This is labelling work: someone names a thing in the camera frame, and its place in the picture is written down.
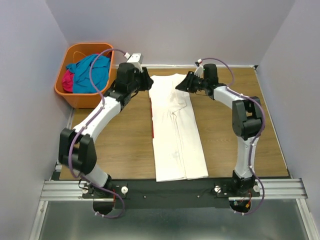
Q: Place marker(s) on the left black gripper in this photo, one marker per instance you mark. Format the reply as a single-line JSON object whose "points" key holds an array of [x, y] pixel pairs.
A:
{"points": [[142, 80]]}

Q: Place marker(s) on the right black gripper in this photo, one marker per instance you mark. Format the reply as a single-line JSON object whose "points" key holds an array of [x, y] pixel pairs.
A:
{"points": [[191, 81]]}

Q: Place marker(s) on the white red printed t-shirt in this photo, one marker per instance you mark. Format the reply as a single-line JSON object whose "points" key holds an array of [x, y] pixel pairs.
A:
{"points": [[177, 147]]}

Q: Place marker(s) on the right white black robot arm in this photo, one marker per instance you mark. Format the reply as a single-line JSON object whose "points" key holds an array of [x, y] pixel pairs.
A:
{"points": [[248, 121]]}

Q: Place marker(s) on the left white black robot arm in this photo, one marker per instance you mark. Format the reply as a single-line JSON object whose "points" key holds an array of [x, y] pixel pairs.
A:
{"points": [[77, 145]]}

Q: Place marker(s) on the teal blue t-shirt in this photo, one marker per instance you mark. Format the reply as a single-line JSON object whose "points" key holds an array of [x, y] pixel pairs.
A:
{"points": [[90, 74]]}

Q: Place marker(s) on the magenta pink t-shirt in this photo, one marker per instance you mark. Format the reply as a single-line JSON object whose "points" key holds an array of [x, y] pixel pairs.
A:
{"points": [[67, 81]]}

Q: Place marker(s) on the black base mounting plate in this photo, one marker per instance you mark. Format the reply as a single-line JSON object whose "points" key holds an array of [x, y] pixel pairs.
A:
{"points": [[139, 194]]}

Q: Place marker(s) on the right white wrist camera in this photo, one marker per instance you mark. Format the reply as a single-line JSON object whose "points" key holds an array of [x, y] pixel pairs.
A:
{"points": [[199, 71]]}

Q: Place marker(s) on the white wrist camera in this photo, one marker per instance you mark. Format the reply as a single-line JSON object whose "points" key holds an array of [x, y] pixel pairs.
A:
{"points": [[135, 59], [199, 71]]}

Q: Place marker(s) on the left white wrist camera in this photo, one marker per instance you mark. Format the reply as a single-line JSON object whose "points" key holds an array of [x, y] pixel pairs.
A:
{"points": [[135, 59]]}

